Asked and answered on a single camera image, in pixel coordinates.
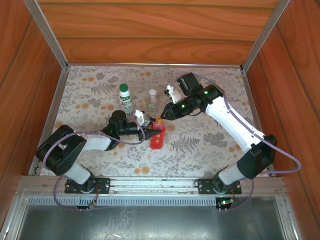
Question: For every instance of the aluminium corner post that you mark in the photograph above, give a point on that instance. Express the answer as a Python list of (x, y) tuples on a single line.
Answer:
[(46, 32), (265, 32)]

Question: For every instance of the small clear plastic bottle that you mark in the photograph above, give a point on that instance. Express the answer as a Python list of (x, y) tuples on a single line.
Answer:
[(152, 105)]

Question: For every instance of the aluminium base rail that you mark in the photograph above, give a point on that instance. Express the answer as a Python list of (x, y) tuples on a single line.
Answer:
[(150, 183)]

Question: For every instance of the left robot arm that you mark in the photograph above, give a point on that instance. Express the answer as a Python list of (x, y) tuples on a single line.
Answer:
[(62, 152)]

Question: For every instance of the aluminium back rail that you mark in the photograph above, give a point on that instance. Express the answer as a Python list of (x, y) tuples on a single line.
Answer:
[(150, 64)]

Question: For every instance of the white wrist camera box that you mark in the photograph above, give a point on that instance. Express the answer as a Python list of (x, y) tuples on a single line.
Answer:
[(141, 117), (175, 96)]

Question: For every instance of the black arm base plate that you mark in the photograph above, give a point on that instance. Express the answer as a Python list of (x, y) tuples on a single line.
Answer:
[(205, 186), (102, 186)]

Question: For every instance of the galvanised metal sheet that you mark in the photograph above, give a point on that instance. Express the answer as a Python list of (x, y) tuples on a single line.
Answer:
[(150, 222)]

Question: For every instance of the red label plastic bottle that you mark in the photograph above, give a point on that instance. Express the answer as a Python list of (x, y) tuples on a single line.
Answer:
[(157, 140)]

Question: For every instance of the green bottle cap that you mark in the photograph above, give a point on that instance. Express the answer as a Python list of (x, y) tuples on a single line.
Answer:
[(123, 87)]

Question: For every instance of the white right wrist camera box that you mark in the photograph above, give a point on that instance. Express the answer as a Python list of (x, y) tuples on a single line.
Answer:
[(175, 96)]

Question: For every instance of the aluminium side rail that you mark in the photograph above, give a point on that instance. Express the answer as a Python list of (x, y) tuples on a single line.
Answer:
[(247, 82), (55, 100)]

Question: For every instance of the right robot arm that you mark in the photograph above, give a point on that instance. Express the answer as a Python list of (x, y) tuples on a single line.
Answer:
[(237, 125)]

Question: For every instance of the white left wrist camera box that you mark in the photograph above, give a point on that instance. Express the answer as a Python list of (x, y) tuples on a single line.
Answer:
[(141, 117)]

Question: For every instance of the white bottle green label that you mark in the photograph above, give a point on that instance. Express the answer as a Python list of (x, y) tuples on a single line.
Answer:
[(125, 102)]

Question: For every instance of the floral table cloth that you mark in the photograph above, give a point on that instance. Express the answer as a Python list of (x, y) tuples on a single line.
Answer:
[(150, 77)]

